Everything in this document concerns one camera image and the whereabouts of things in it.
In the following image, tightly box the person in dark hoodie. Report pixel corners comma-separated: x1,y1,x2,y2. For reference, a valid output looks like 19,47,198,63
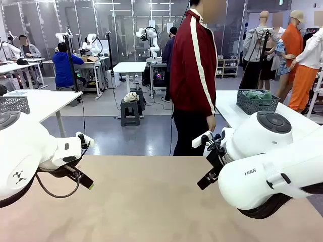
161,26,179,102

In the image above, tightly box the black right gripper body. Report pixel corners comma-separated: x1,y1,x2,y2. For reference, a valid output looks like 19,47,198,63
205,137,227,177

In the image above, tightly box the grey perforated plastic basket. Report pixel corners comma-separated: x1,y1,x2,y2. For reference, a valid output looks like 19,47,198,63
236,89,281,116
0,96,31,114

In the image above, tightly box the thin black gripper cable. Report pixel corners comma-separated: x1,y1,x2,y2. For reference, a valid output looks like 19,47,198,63
35,171,81,199

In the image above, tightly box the white standing desk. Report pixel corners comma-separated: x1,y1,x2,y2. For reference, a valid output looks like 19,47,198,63
113,62,147,119

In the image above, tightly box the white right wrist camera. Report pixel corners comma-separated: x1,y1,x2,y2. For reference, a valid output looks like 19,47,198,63
191,130,221,152

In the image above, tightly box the computer with coloured lights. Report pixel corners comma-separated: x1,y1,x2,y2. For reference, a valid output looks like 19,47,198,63
150,62,167,89

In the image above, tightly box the dark plastic stool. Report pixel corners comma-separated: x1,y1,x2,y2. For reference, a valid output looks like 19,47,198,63
130,87,147,111

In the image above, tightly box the person in blue jacket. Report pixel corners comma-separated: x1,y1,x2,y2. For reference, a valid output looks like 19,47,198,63
52,42,84,91

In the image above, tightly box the mannequin in orange shirt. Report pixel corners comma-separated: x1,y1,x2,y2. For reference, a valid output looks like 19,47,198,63
276,10,307,101

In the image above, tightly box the white metal rack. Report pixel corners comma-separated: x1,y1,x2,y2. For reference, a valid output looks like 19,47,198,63
306,70,323,119

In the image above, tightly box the wooden shelf with bottles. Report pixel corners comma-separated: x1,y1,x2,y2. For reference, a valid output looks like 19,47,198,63
216,58,239,78

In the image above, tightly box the flat white box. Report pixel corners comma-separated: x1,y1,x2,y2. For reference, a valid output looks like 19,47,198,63
3,89,30,97

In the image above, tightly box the mannequin in white top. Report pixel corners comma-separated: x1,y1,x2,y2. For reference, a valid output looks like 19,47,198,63
289,25,323,113

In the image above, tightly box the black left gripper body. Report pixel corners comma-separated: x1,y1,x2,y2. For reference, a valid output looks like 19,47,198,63
37,165,77,179

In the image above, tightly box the person's right forearm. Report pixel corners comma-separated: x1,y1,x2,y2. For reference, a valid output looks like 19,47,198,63
199,83,217,117

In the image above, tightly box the white frame workbench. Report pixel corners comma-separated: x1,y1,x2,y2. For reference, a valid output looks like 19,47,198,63
75,56,109,100

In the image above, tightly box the black camera stand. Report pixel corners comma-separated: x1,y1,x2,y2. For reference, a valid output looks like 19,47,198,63
63,35,81,93
105,31,116,76

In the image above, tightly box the black tripod with camera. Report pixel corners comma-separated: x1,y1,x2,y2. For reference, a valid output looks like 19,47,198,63
239,27,275,90

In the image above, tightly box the long white desk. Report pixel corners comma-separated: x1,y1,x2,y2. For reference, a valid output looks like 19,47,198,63
0,58,46,89

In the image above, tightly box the figure in floral dress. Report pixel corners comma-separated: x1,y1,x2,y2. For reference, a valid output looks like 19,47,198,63
271,12,293,81

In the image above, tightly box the person in grey jacket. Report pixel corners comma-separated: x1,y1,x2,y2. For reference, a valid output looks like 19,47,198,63
19,35,42,59

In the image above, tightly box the person in maroon jacket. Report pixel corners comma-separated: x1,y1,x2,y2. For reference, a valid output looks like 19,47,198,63
169,0,219,156

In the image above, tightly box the person's right hand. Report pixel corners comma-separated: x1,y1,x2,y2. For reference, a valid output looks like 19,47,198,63
206,114,217,132

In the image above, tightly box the beige crumpled cloth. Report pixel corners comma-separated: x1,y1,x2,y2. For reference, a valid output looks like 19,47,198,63
123,92,140,103

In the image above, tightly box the right arm black cable sleeve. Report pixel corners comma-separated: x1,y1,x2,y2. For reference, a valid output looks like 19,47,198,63
237,183,323,220

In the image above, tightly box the grey plastic step stool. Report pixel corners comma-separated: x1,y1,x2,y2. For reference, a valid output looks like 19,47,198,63
120,99,144,127

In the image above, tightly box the mannequin in grey hoodie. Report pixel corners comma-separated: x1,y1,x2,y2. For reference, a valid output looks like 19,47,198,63
242,10,281,90

